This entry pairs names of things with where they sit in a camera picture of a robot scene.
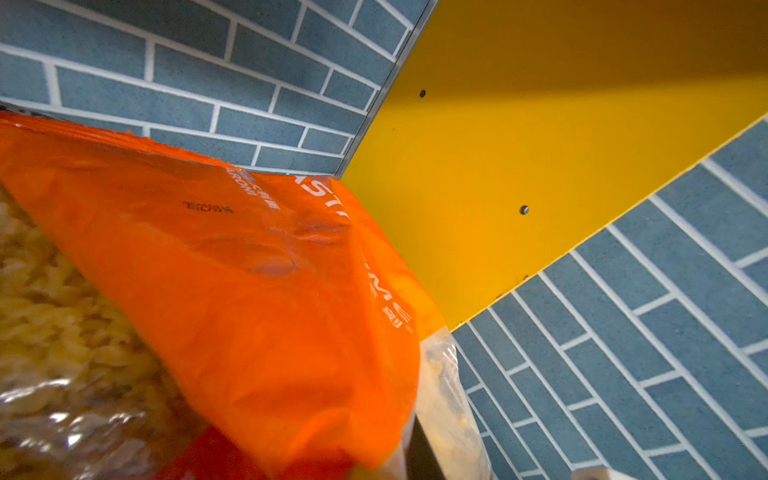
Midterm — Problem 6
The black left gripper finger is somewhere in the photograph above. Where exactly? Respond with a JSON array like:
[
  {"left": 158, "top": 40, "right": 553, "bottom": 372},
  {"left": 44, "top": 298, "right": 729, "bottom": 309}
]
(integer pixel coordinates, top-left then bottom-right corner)
[{"left": 405, "top": 418, "right": 446, "bottom": 480}]

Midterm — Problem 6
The orange pasta bag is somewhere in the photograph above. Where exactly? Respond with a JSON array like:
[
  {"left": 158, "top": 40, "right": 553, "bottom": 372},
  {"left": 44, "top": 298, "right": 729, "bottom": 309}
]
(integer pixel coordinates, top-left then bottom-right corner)
[{"left": 1, "top": 112, "right": 445, "bottom": 479}]

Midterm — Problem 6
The blue orecchiette pasta bag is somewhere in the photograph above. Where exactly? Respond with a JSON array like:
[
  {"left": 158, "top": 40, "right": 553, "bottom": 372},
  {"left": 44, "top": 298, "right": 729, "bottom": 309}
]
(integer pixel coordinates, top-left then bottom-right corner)
[{"left": 377, "top": 327, "right": 493, "bottom": 479}]

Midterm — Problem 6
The yellow shelf with coloured boards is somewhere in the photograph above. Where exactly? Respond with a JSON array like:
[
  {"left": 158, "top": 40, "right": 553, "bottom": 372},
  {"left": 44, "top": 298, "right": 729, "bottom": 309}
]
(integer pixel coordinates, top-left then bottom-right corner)
[{"left": 342, "top": 1, "right": 767, "bottom": 326}]

